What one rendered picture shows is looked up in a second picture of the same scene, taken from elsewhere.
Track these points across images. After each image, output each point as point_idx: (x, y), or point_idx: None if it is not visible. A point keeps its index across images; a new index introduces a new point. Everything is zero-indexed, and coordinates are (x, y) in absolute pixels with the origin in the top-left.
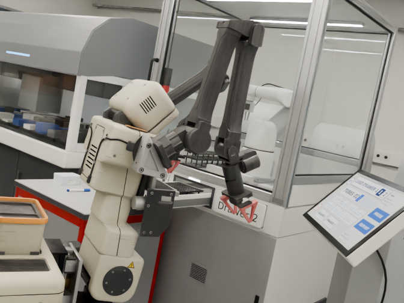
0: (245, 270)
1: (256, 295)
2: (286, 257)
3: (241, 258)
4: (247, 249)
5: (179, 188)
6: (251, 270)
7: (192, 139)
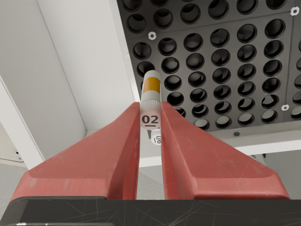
0: (280, 152)
1: (264, 154)
2: None
3: (288, 154)
4: (298, 180)
5: (281, 45)
6: (280, 165)
7: None
